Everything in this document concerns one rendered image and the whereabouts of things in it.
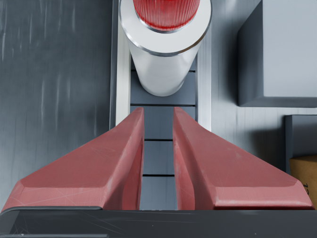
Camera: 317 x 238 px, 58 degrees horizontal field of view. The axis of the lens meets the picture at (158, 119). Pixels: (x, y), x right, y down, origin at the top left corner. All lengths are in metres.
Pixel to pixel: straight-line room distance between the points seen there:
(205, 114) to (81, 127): 0.19
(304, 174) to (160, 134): 0.16
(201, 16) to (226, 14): 0.25
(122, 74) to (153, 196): 0.13
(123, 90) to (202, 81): 0.08
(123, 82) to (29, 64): 0.16
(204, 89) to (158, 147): 0.10
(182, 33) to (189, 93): 0.17
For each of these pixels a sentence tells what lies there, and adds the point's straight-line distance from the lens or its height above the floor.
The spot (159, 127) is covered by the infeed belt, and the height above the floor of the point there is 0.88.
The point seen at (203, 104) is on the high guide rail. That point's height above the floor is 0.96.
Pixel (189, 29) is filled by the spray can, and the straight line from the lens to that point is 0.16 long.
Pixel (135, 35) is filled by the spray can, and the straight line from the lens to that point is 0.16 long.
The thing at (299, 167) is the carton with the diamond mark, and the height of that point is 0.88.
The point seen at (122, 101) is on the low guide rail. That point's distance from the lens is 0.28.
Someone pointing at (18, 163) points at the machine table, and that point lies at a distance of 0.41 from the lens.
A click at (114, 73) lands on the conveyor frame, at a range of 0.33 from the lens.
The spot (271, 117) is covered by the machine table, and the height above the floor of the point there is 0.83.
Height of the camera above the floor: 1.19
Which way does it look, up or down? 86 degrees down
